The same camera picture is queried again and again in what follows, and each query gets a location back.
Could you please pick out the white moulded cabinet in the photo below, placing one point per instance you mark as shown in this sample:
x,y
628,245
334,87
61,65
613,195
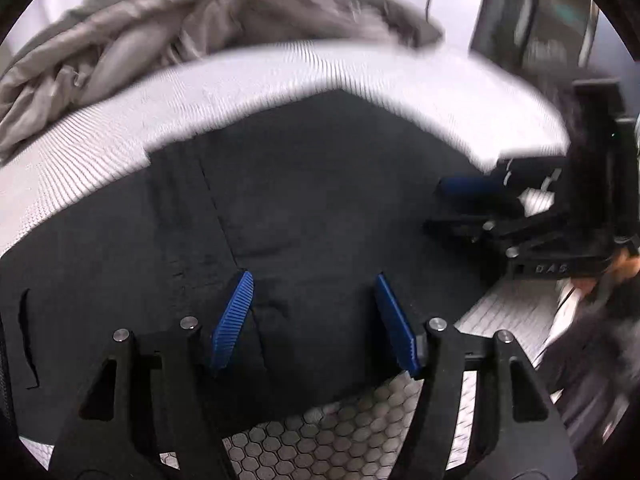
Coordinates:
x,y
450,20

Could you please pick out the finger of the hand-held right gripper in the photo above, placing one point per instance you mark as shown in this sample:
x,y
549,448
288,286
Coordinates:
x,y
470,186
530,232

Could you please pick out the grey blanket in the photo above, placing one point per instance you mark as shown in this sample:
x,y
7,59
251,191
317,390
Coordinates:
x,y
150,25

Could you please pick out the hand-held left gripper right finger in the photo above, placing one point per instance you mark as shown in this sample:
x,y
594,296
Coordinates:
x,y
395,325

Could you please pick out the person's right hand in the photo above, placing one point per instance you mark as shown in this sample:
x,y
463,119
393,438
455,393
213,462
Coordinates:
x,y
625,270

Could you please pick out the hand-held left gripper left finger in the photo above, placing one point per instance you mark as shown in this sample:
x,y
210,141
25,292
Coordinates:
x,y
232,320

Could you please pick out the dark glass cabinet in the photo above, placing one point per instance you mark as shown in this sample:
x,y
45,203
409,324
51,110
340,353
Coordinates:
x,y
545,10

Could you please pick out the black pants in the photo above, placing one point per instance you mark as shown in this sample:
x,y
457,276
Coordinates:
x,y
310,185

